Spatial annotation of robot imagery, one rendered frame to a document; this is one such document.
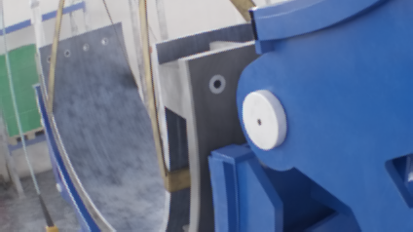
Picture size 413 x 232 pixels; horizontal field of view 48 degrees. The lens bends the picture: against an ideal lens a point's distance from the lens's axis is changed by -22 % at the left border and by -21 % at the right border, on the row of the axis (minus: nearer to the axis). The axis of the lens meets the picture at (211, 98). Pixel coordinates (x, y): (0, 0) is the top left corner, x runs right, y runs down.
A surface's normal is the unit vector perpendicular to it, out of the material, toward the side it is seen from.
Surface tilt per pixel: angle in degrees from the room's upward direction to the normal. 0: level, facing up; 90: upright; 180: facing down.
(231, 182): 97
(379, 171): 90
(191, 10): 90
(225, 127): 102
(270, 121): 90
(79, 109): 65
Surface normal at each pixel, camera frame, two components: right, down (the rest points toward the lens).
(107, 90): 0.38, -0.32
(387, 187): -0.84, 0.26
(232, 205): 0.55, 0.26
